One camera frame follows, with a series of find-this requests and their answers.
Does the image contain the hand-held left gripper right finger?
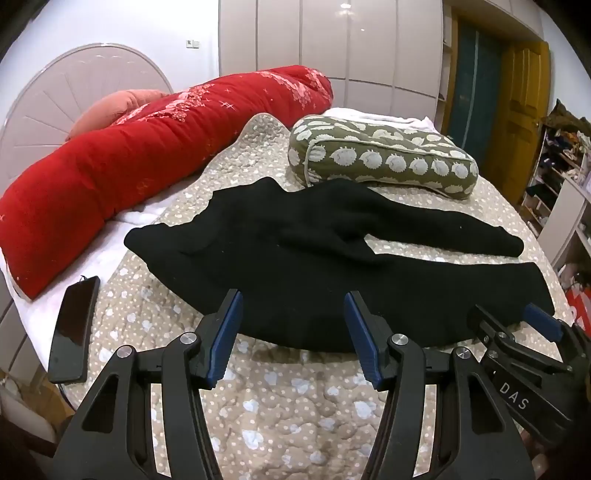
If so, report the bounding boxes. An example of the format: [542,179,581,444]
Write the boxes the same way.
[343,291,539,480]

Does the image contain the pink pillow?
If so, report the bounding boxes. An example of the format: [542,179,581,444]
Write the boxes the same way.
[65,89,171,141]

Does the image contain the white bed sheet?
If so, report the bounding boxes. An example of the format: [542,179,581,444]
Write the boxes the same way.
[0,178,213,398]

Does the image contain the yellow wooden door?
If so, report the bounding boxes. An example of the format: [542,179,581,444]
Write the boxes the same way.
[480,41,552,197]

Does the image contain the beige dotted quilted blanket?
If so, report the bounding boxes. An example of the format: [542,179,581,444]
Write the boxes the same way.
[85,113,575,480]

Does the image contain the black smartphone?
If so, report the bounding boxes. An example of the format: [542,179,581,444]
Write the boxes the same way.
[47,275,101,385]

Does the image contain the red white bag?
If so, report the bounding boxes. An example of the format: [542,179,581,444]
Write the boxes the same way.
[564,287,591,334]

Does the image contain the cluttered white shelf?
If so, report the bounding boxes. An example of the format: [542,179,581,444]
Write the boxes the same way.
[519,99,591,282]

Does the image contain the white folded blanket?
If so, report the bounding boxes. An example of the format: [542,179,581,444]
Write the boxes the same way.
[322,107,438,136]

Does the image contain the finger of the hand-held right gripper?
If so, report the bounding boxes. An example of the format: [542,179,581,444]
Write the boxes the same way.
[468,305,514,359]
[523,303,576,352]

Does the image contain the red floral quilt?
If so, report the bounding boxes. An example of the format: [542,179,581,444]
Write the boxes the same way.
[0,65,334,301]

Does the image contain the white glossy wardrobe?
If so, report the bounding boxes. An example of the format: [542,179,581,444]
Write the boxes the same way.
[218,0,455,123]

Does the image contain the white round headboard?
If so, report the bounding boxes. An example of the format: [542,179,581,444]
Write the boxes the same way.
[0,44,175,195]

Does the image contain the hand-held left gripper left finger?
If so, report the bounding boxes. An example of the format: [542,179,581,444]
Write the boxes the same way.
[53,289,245,480]

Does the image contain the green white patterned pillow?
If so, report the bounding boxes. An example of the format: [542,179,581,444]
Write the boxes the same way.
[287,115,479,200]

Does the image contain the black pants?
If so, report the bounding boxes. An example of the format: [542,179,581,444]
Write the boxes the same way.
[124,176,556,352]

